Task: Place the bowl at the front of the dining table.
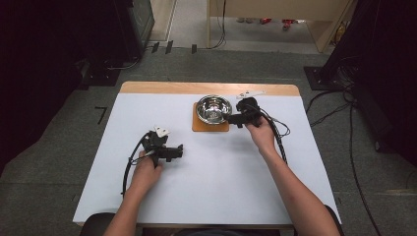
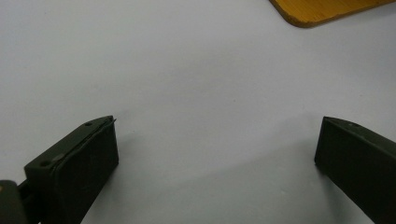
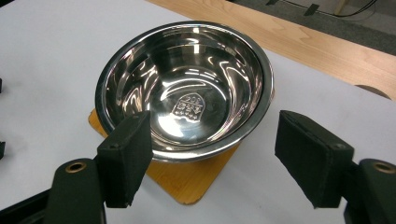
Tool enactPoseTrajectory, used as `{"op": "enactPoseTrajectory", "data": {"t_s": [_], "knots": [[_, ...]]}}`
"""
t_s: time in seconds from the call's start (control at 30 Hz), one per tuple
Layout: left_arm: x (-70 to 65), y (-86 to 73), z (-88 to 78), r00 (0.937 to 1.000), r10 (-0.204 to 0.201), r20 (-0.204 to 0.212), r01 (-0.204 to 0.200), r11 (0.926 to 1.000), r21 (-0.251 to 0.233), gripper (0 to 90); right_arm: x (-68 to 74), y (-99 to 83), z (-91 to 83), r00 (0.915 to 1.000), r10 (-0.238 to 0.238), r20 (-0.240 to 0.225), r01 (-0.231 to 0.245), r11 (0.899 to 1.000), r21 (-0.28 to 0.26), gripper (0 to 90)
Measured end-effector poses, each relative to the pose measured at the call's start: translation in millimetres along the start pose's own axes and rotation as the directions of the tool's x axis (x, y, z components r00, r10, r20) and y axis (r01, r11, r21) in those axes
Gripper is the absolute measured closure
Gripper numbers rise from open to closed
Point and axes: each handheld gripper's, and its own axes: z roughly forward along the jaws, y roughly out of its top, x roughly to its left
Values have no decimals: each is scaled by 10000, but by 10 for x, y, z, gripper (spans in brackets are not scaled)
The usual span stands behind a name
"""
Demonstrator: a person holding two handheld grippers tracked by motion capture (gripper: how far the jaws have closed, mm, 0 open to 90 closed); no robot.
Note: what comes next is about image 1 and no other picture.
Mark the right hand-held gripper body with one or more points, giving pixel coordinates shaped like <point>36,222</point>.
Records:
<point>250,111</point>

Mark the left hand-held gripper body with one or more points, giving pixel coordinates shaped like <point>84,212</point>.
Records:
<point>156,144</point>

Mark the stainless steel bowl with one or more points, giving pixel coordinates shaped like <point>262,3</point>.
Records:
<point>213,109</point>

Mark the person's right hand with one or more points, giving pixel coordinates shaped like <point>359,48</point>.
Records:
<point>265,137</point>

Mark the person's left hand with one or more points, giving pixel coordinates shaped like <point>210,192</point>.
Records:
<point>144,173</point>

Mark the orange wooden trivet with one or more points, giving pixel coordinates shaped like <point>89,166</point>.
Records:
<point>209,128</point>

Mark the white table mat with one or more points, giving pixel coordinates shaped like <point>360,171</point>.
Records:
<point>203,183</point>

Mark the black floor tape strip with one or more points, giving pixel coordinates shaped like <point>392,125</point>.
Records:
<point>169,47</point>
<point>194,48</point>

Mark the black stand base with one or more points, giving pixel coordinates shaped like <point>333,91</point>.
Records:
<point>100,73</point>
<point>323,78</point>

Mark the red shoes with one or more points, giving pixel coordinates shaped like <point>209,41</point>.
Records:
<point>285,23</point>

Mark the person's left leg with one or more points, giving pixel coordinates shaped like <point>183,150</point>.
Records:
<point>96,224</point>

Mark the light wooden desk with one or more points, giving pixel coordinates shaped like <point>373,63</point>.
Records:
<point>278,10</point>

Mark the black cabinet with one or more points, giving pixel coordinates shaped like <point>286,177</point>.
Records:
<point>139,26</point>

